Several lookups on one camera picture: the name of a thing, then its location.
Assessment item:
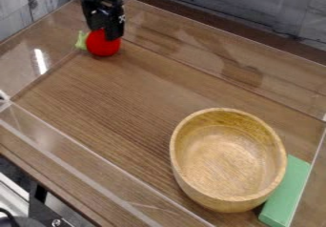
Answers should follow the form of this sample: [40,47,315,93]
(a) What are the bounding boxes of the red felt fruit green leaf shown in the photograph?
[74,29,121,57]

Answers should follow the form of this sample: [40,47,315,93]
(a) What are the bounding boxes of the clear acrylic front wall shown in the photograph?
[0,91,213,227]

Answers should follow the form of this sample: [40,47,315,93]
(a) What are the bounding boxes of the black cable bottom left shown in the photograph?
[0,207,19,227]

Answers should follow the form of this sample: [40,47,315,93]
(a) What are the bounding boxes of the black metal table leg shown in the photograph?
[28,181,86,227]

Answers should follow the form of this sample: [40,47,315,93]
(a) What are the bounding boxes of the green rectangular block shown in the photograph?
[257,155,311,227]

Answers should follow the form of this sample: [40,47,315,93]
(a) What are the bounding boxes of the wooden bowl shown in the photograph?
[169,108,287,213]

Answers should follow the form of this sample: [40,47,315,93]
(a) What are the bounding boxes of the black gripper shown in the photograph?
[81,0,124,41]

